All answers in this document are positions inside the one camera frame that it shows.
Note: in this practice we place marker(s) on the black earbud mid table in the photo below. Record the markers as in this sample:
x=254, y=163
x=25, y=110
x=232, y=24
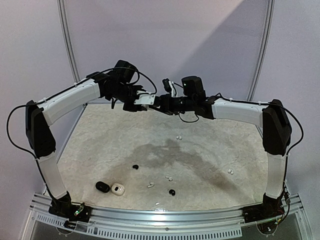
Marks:
x=135, y=167

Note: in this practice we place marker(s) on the white stem earbud right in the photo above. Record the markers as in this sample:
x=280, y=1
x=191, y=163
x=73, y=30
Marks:
x=169, y=178

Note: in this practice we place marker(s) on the aluminium front rail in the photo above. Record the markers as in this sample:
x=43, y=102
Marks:
x=125, y=224

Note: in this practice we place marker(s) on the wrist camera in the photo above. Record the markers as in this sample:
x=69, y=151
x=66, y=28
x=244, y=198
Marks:
x=145, y=99
x=169, y=87

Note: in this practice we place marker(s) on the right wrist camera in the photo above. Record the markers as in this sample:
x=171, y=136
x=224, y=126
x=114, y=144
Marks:
x=169, y=87

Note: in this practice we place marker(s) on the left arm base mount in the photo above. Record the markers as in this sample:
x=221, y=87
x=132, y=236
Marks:
x=72, y=212

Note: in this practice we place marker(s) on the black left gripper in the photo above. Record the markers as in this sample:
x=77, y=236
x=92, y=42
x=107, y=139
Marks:
x=135, y=109

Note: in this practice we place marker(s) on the white stem earbud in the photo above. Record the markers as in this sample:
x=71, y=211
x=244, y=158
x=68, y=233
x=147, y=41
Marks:
x=151, y=184
x=169, y=178

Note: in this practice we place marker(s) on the black earbud near rail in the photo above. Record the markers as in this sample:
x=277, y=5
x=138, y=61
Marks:
x=172, y=192

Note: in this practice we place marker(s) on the white stem earbud left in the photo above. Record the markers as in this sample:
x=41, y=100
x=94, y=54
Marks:
x=151, y=184

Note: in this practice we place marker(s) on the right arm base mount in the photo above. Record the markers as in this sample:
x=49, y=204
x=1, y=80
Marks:
x=269, y=208

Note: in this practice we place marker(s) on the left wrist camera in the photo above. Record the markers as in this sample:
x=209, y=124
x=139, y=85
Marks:
x=145, y=99

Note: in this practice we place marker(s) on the black oval charging case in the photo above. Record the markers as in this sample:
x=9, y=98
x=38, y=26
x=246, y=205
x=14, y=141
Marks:
x=102, y=187

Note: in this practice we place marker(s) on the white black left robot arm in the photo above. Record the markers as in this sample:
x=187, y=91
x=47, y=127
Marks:
x=113, y=84

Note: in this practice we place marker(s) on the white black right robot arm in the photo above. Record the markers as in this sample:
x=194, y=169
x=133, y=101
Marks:
x=268, y=119

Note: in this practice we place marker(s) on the beige open charging case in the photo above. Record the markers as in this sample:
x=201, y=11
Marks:
x=118, y=189

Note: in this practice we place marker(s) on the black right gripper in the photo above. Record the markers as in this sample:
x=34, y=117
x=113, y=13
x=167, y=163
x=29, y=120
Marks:
x=164, y=103

